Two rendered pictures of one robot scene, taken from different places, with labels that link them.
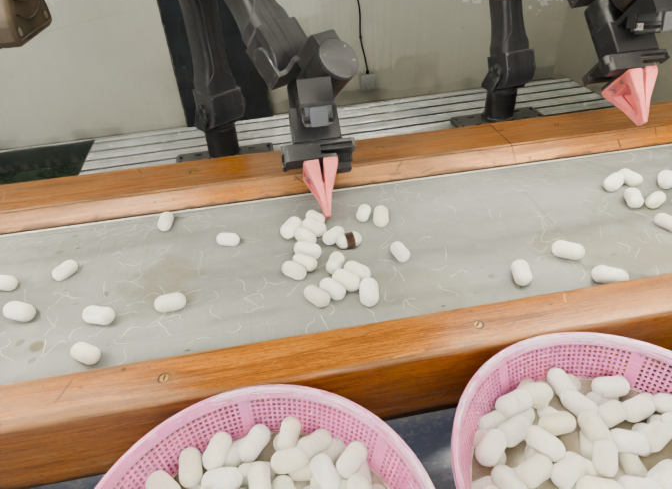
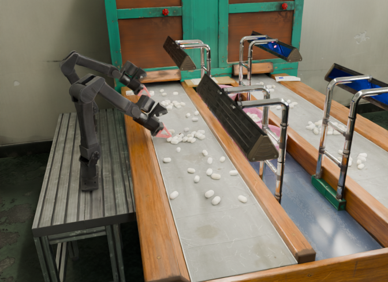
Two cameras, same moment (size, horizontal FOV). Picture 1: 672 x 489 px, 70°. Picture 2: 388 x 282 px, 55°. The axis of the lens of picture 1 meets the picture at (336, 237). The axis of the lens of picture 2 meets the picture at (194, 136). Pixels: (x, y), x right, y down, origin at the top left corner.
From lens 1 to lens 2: 1.77 m
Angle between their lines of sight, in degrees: 79
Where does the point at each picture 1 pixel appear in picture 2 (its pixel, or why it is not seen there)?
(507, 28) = not seen: hidden behind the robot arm
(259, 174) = (146, 145)
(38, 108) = not seen: outside the picture
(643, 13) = (141, 74)
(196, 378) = (229, 142)
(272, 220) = (167, 146)
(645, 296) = (204, 109)
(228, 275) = (192, 149)
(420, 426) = not seen: hidden behind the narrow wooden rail
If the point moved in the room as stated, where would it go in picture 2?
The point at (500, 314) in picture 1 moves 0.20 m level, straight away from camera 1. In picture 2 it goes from (209, 119) to (175, 115)
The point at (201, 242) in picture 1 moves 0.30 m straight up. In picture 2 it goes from (176, 155) to (173, 90)
